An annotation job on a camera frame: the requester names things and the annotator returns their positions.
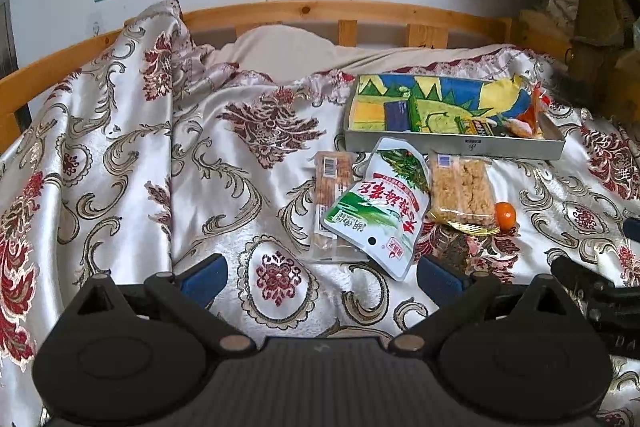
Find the grey metal tray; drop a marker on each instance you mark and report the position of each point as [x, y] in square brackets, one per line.
[425, 147]

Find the red orange clear packet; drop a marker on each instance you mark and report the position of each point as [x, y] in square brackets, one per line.
[530, 117]

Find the yellow snack packet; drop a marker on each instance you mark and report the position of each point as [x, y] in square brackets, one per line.
[477, 127]

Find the mandarin orange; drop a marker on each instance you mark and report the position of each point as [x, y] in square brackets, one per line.
[505, 215]

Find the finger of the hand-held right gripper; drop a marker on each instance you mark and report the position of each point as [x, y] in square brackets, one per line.
[572, 274]
[633, 231]

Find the wooden furniture frame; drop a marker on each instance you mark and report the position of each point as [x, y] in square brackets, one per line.
[545, 32]

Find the golden rice crisp pack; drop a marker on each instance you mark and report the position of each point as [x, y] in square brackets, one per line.
[462, 192]

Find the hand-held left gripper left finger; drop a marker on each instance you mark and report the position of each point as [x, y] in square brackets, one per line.
[205, 279]

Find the colourful drawing sheet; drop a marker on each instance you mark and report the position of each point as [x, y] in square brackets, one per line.
[450, 89]

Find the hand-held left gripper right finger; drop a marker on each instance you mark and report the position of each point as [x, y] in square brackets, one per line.
[440, 279]

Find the floral satin blanket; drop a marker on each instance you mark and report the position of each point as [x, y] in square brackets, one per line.
[125, 207]

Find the cream cloth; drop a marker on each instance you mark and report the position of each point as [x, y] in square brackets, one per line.
[280, 52]

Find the brown cracker pack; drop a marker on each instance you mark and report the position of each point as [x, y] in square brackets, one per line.
[332, 187]

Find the green and white pouch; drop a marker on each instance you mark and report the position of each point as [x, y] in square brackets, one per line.
[385, 212]

